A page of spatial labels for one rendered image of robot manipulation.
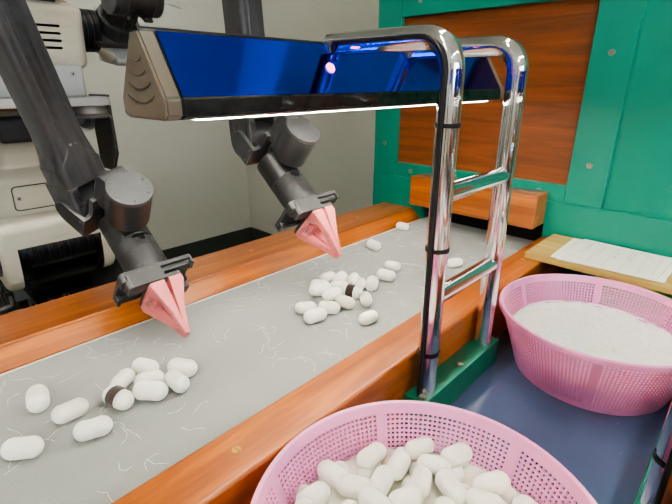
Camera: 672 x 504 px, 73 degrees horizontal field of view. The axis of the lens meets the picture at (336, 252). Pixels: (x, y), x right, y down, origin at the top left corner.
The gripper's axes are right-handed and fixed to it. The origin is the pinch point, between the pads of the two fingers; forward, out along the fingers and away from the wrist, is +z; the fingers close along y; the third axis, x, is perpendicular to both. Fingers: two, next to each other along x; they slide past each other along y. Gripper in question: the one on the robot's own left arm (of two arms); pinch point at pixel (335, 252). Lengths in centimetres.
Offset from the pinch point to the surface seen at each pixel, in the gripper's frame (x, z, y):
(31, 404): 6.5, 1.1, -42.7
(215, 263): 17.7, -12.7, -9.1
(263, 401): -2.3, 14.1, -24.7
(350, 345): -1.9, 13.8, -9.7
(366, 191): 87, -56, 129
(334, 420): -10.7, 19.8, -23.7
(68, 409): 4.0, 3.9, -40.3
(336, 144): 85, -87, 129
